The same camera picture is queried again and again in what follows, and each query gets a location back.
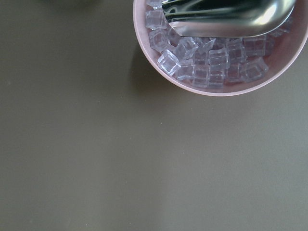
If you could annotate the steel ice scoop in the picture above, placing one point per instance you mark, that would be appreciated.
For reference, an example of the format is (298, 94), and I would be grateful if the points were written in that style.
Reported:
(226, 18)

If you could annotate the clear ice cubes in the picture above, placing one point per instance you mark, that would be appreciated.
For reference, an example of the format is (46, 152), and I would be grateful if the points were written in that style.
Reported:
(204, 59)

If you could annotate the pink bowl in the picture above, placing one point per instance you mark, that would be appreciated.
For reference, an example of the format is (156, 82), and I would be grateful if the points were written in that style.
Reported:
(241, 78)

